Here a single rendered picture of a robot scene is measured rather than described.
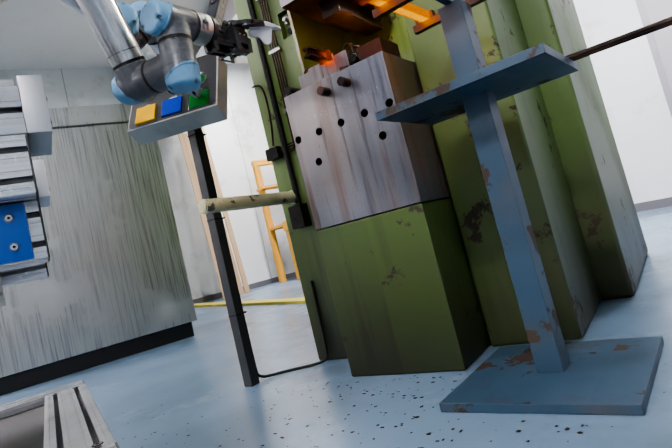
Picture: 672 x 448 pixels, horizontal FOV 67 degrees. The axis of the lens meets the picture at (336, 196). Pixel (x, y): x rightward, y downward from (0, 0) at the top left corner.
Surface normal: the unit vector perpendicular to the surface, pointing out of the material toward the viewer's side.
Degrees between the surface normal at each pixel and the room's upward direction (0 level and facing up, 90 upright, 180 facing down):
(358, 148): 90
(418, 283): 90
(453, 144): 90
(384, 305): 90
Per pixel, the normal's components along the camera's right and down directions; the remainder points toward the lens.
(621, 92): -0.84, 0.16
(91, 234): 0.48, -0.19
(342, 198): -0.56, 0.07
